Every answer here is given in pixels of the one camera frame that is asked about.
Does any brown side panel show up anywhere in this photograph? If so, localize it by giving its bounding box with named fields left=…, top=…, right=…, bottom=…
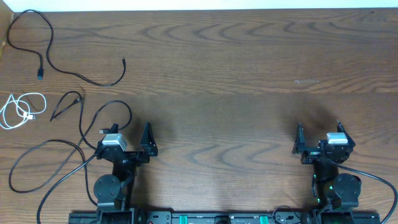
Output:
left=0, top=0, right=14, bottom=55

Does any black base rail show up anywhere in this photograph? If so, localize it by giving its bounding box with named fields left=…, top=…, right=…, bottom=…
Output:
left=67, top=208, right=381, bottom=224

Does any white USB cable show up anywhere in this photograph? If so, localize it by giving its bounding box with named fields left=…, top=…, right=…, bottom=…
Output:
left=0, top=92, right=47, bottom=130

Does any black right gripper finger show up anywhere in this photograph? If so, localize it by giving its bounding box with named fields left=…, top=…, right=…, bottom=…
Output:
left=292, top=123, right=306, bottom=154
left=336, top=119, right=356, bottom=146

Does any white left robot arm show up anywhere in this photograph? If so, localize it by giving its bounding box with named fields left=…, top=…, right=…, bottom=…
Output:
left=94, top=122, right=158, bottom=223

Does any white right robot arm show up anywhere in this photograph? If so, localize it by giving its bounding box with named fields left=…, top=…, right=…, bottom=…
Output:
left=292, top=121, right=361, bottom=223

